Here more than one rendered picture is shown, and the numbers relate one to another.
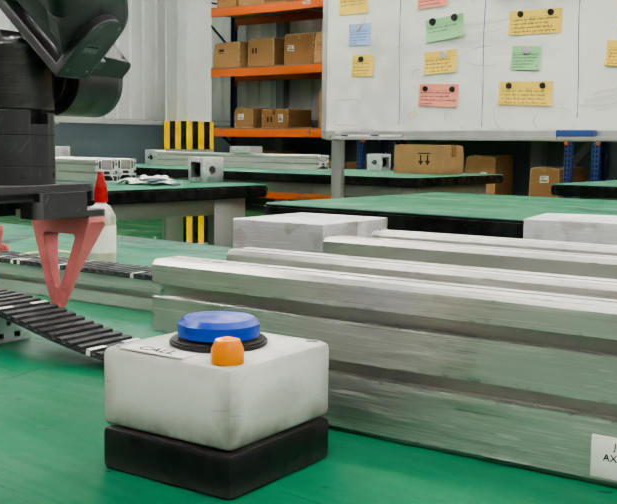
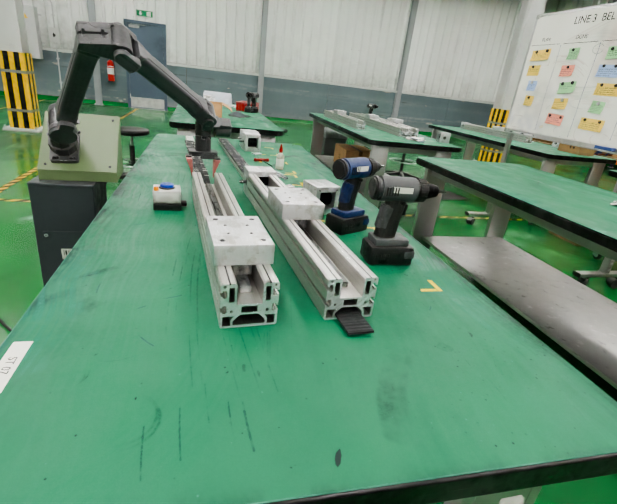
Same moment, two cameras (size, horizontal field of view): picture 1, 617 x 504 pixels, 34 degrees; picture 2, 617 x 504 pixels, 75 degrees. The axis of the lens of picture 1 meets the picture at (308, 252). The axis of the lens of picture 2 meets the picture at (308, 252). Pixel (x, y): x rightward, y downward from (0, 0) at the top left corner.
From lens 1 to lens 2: 106 cm
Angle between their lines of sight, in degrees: 37
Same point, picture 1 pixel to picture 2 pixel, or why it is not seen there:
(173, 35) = (507, 68)
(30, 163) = (201, 147)
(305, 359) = (173, 193)
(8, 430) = not seen: hidden behind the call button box
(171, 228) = (466, 156)
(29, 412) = not seen: hidden behind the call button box
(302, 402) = (172, 200)
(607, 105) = not seen: outside the picture
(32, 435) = not seen: hidden behind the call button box
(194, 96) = (508, 98)
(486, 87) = (575, 119)
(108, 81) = (226, 130)
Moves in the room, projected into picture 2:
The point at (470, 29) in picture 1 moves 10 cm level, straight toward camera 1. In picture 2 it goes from (577, 89) to (573, 88)
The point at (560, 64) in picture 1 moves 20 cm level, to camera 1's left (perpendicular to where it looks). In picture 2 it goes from (611, 113) to (579, 109)
